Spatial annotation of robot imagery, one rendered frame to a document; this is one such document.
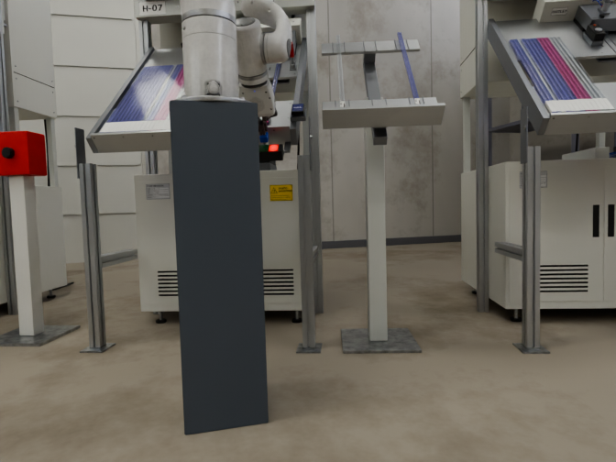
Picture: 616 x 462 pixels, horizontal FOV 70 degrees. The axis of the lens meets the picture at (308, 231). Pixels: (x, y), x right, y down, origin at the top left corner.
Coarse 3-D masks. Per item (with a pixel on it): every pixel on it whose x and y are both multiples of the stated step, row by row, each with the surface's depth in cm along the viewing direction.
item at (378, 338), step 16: (368, 128) 145; (368, 144) 146; (368, 160) 146; (368, 176) 146; (384, 176) 146; (368, 192) 147; (384, 192) 147; (368, 208) 147; (384, 208) 147; (368, 224) 147; (384, 224) 147; (368, 240) 148; (384, 240) 147; (368, 256) 148; (384, 256) 148; (368, 272) 148; (384, 272) 148; (368, 288) 149; (384, 288) 148; (368, 304) 150; (384, 304) 149; (368, 320) 152; (384, 320) 149; (352, 336) 155; (368, 336) 153; (384, 336) 149; (400, 336) 154; (352, 352) 141; (368, 352) 140; (384, 352) 140; (400, 352) 140; (416, 352) 140
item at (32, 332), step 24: (0, 144) 161; (24, 144) 160; (0, 168) 162; (24, 168) 161; (24, 192) 164; (24, 216) 164; (24, 240) 165; (24, 264) 165; (24, 288) 166; (24, 312) 167; (0, 336) 167; (24, 336) 166; (48, 336) 165
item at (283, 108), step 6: (276, 102) 154; (282, 102) 154; (288, 102) 153; (276, 108) 151; (282, 108) 150; (288, 108) 150; (282, 114) 148; (288, 114) 148; (270, 120) 144; (276, 120) 145; (282, 120) 145; (288, 120) 145; (102, 126) 152
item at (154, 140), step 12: (120, 132) 144; (132, 132) 143; (144, 132) 143; (156, 132) 142; (168, 132) 142; (276, 132) 140; (288, 132) 140; (96, 144) 147; (108, 144) 146; (120, 144) 146; (132, 144) 146; (144, 144) 146; (156, 144) 146; (168, 144) 145; (276, 144) 143
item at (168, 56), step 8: (152, 56) 190; (160, 56) 190; (168, 56) 189; (176, 56) 188; (296, 56) 179; (152, 64) 184; (160, 64) 184; (168, 64) 183; (176, 64) 182; (272, 64) 175; (280, 64) 175; (288, 64) 174; (296, 64) 173; (272, 72) 170; (280, 72) 170; (288, 72) 169; (296, 72) 168; (272, 80) 175; (280, 80) 174; (288, 80) 174
